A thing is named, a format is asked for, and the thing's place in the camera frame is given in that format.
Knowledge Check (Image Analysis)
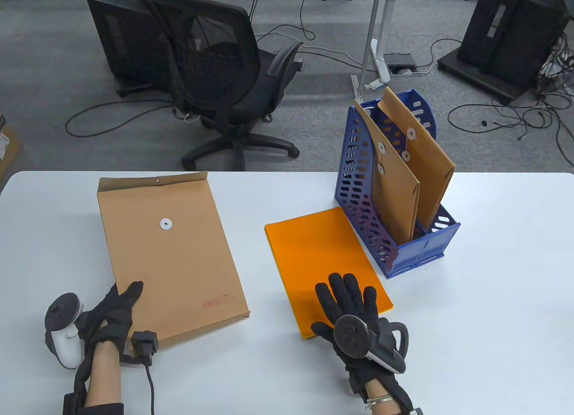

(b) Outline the tangle of black cables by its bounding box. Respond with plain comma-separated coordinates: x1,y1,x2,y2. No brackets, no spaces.
448,30,574,169

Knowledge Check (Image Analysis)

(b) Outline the person's left forearm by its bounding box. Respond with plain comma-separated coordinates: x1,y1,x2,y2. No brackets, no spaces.
84,343,124,409

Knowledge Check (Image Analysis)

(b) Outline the cardboard box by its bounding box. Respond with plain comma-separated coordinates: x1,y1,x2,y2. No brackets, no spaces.
0,115,22,179

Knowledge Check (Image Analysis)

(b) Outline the grey metal desk leg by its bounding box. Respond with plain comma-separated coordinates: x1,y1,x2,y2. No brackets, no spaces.
351,0,395,97

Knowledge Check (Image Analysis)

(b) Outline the black computer tower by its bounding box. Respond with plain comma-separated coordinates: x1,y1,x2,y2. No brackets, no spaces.
86,0,180,97

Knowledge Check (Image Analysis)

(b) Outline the long black floor cable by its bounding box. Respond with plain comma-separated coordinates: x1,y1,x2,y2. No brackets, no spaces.
65,99,176,138

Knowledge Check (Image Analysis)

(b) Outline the person's right hand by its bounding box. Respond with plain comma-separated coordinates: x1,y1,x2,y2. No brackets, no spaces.
311,273,413,407

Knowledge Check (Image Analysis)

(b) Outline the brown document pouch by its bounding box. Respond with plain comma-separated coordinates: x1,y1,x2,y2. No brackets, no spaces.
378,86,456,229
97,171,251,349
354,99,420,244

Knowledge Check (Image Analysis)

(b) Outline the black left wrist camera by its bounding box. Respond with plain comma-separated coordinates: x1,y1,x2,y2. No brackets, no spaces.
130,331,159,366

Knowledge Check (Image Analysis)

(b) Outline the white left hand controller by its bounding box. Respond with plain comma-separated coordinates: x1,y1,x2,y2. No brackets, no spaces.
44,293,87,370

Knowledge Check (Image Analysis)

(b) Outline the person's right forearm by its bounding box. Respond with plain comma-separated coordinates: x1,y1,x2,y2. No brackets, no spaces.
365,390,405,415

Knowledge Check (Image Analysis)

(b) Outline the person's left hand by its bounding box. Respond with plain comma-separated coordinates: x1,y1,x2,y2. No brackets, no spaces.
81,281,144,359

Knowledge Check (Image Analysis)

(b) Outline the black left forearm pack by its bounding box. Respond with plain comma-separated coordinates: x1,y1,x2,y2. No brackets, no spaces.
63,392,88,415

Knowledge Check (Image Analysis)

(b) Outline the black mesh office chair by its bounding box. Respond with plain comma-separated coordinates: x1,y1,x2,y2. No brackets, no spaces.
132,0,305,171

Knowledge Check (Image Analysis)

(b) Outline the blue plastic file holder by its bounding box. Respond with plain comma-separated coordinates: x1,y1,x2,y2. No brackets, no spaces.
335,89,461,280

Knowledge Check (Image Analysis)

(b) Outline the thin black floor cable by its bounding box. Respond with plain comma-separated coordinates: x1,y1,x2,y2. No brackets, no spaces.
249,0,365,69

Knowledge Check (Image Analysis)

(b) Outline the black floor box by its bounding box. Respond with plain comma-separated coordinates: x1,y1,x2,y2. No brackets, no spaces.
385,53,417,73

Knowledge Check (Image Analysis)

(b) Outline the orange cardstock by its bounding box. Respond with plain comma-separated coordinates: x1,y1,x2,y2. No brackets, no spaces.
265,207,394,340

